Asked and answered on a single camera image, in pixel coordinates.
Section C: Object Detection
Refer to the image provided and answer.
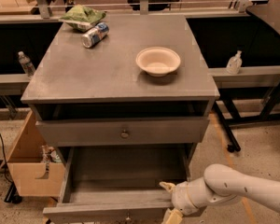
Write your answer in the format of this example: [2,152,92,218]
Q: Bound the clear water bottle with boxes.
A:
[18,51,35,77]

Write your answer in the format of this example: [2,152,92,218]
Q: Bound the black floor cable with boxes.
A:
[0,120,22,203]

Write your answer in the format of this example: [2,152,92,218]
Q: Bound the snack packets in bin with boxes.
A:
[41,145,62,163]

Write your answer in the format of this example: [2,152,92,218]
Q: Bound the grey drawer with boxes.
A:
[44,145,190,224]
[36,117,209,147]

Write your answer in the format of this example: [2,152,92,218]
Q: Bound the grey top drawer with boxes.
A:
[36,117,209,147]

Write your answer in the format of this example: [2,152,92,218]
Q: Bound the grey drawer cabinet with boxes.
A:
[21,13,221,185]

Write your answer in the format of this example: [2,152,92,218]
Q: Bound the white paper bowl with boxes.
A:
[135,47,181,77]

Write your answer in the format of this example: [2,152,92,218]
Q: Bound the grey side ledge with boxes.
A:
[0,74,30,95]
[208,65,280,89]

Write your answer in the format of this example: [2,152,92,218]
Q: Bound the grey side ledge right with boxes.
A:
[208,65,280,89]

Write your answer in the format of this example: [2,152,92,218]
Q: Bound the black table leg frame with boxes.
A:
[213,81,280,152]

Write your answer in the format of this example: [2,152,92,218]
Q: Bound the grey side ledge left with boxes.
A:
[0,74,30,95]

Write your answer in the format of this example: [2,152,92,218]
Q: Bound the blue silver soda can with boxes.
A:
[81,22,109,48]

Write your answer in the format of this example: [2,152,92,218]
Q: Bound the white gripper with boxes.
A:
[160,181,201,224]

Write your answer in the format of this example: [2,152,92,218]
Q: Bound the green chip bag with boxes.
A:
[59,5,106,32]

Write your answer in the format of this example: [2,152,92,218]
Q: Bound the white sanitizer bottle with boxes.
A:
[226,50,242,75]

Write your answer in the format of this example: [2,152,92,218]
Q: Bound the dark table right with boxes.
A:
[245,0,280,35]

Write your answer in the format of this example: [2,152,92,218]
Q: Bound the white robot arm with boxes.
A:
[160,164,280,224]

